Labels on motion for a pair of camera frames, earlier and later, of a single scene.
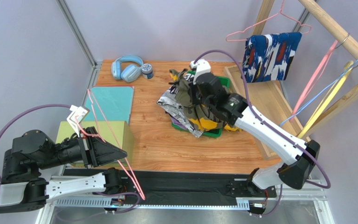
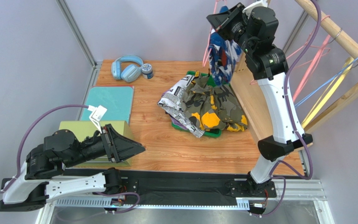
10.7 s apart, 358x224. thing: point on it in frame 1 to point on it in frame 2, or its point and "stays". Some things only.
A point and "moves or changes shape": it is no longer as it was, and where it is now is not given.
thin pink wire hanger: (142, 196) to (252, 81)
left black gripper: (97, 152) to (123, 148)
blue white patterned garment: (269, 56) moves or changes shape
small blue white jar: (147, 70) stays
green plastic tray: (216, 133) stays
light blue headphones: (129, 73) stays
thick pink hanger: (313, 80) to (314, 65)
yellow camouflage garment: (202, 117) moves or changes shape
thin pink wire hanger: (264, 20) to (204, 63)
